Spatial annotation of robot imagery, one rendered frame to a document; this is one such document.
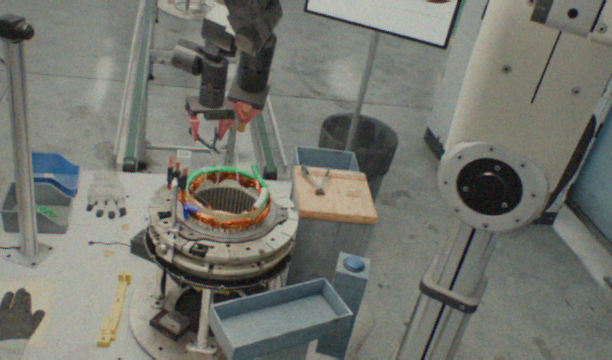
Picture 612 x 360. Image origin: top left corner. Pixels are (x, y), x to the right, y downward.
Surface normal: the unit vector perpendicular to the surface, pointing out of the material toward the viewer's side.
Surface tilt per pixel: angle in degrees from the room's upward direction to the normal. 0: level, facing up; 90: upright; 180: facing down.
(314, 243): 90
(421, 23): 83
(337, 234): 90
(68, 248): 0
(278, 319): 0
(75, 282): 0
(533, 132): 109
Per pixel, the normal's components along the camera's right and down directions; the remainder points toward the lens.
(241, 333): 0.17, -0.84
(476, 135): -0.48, 0.66
